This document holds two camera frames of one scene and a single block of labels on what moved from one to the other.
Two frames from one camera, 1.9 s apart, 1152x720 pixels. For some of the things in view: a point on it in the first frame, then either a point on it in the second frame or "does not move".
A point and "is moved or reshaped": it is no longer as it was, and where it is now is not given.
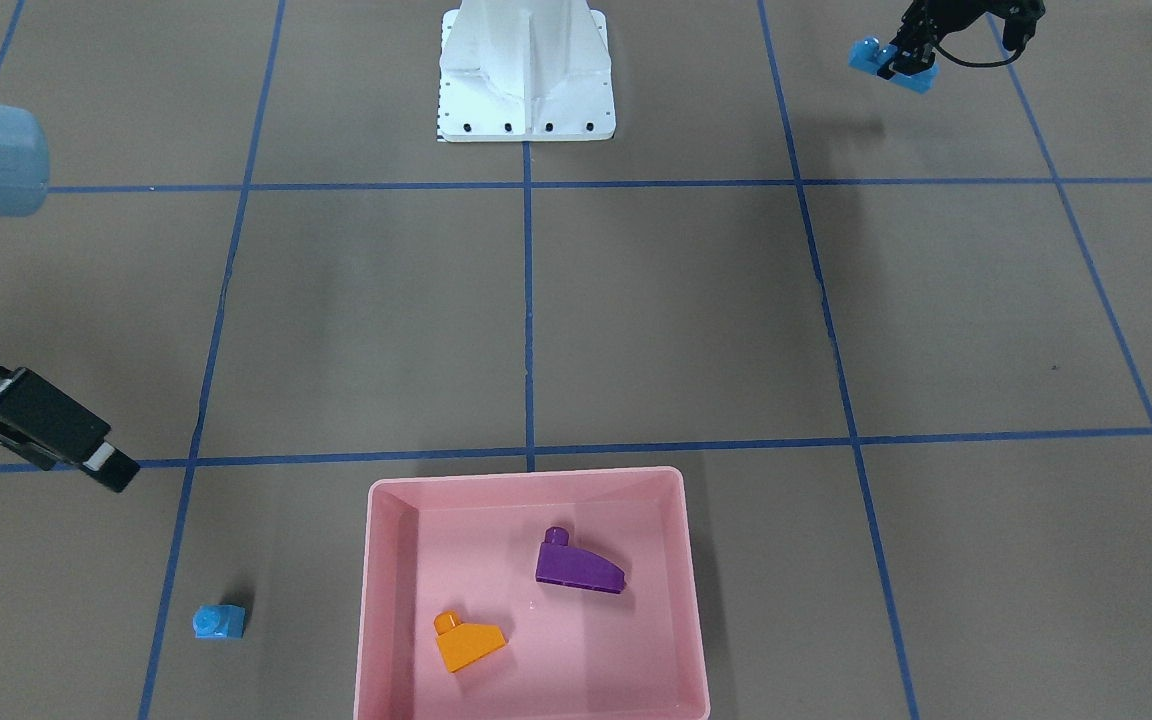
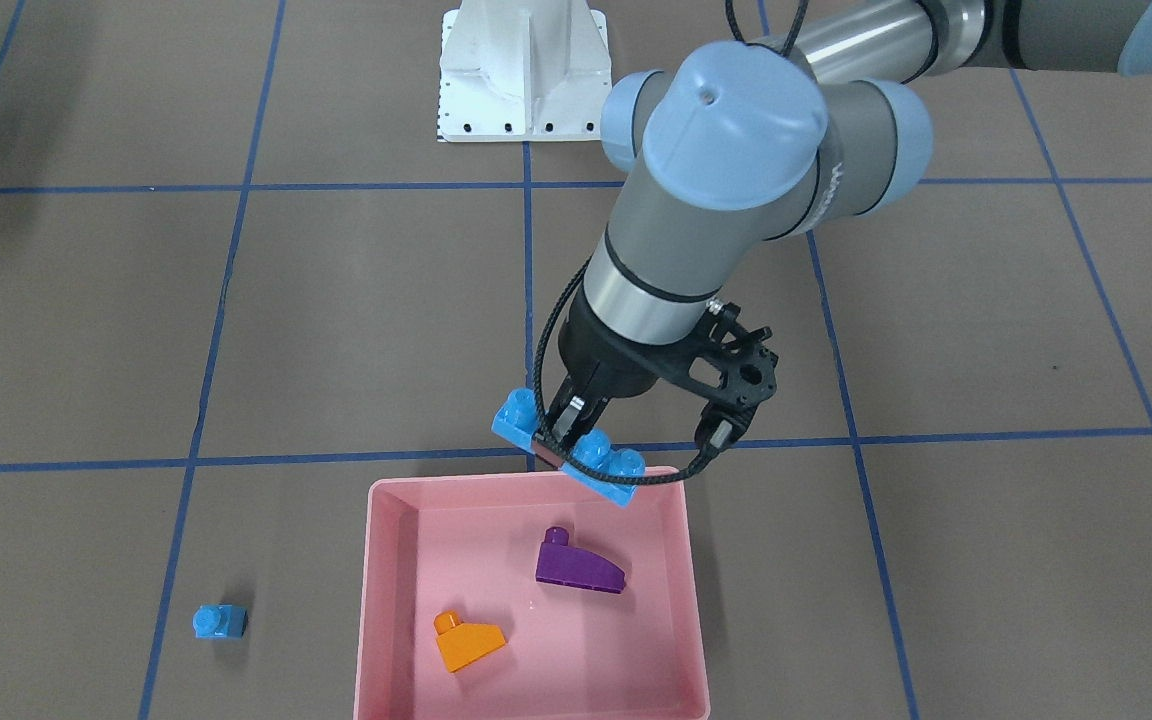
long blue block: [868, 55] is moved or reshaped
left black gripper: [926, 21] → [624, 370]
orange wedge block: [462, 643] does not move
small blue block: [219, 621] does not move
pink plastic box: [467, 543] does not move
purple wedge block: [560, 563] does not move
